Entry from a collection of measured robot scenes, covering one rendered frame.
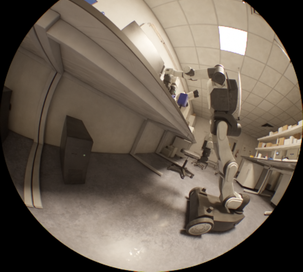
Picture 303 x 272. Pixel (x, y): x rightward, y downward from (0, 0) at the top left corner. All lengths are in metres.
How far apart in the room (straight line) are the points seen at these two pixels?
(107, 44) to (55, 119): 0.94
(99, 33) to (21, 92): 1.04
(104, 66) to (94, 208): 0.72
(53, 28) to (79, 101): 0.87
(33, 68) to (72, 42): 0.92
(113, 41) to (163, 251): 0.88
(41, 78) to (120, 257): 1.31
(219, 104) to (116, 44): 0.73
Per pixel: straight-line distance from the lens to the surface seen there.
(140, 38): 0.78
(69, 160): 0.63
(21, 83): 1.17
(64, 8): 0.23
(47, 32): 0.25
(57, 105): 1.03
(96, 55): 0.22
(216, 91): 0.80
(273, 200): 3.11
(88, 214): 0.68
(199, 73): 0.79
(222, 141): 0.74
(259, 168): 3.47
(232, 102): 0.82
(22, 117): 1.18
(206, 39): 2.32
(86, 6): 0.19
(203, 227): 0.84
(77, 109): 1.03
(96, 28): 0.19
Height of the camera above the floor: 0.63
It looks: 4 degrees up
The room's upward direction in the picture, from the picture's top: 24 degrees clockwise
